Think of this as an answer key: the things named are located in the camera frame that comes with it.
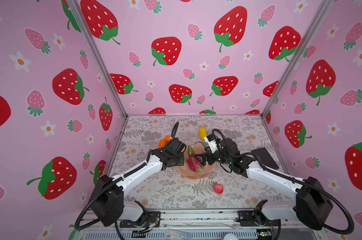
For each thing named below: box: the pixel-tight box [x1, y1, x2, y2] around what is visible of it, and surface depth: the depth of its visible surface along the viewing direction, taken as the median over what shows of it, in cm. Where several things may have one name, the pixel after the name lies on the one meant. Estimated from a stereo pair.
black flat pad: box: [251, 147, 280, 170], surface depth 98 cm
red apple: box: [213, 183, 224, 194], surface depth 82 cm
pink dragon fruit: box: [187, 145, 204, 173], surface depth 88 cm
